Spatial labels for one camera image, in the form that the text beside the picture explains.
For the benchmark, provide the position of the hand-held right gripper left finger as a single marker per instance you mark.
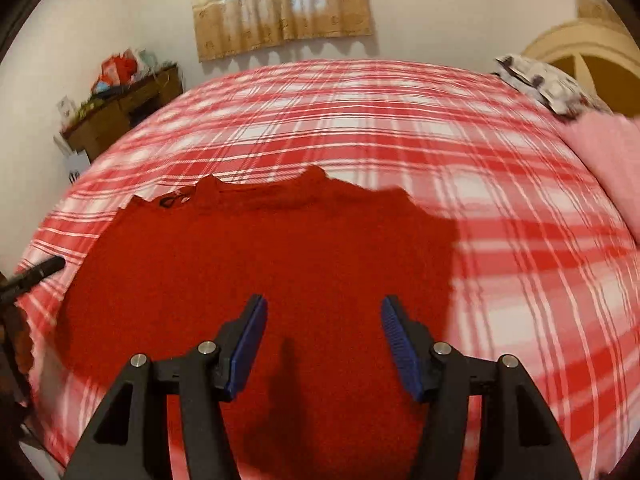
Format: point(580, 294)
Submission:
point(245, 355)

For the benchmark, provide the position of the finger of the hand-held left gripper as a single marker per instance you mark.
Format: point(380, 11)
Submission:
point(40, 270)

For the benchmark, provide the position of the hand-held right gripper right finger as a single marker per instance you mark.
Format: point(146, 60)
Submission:
point(402, 355)

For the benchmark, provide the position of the red embroidered knit sweater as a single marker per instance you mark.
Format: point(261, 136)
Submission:
point(260, 250)

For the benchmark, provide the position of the white paper bag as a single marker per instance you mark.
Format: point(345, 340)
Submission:
point(75, 165)

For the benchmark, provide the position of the white upright card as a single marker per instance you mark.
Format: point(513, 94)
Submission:
point(66, 110)

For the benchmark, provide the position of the dark wooden desk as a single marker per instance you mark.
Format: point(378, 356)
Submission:
point(110, 115)

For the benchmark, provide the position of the red gift box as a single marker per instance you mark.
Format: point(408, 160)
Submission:
point(117, 70)

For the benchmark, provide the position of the colourful clutter pile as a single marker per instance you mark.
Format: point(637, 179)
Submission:
point(130, 75)

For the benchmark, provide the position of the bed with red plaid sheet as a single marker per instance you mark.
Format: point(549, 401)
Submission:
point(375, 120)

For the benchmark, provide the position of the pink floral pillow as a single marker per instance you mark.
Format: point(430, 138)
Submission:
point(605, 160)

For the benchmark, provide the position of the grey patterned pillow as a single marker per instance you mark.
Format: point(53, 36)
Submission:
point(545, 85)

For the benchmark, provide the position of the beige patterned window curtain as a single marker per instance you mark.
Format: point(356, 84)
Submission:
point(280, 10)

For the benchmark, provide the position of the cream wooden headboard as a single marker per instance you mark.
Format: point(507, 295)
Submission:
point(575, 42)

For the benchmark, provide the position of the long beige floral curtain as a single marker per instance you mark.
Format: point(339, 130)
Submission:
point(597, 10)

